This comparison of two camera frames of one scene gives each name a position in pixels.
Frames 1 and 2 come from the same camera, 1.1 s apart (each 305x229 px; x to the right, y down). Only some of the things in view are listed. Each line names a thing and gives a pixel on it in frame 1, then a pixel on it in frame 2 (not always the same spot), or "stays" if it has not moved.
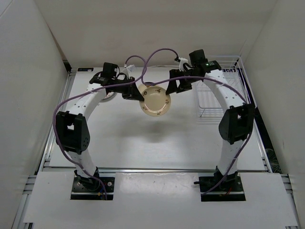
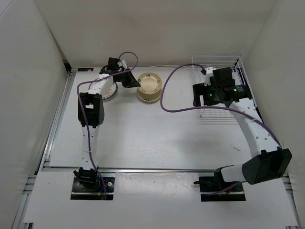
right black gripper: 173,87 -> 200,89
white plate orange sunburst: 109,96 stays
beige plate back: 156,102 -> 150,83
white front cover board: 153,198 stays
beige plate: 142,87 -> 146,96
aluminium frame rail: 156,170 stays
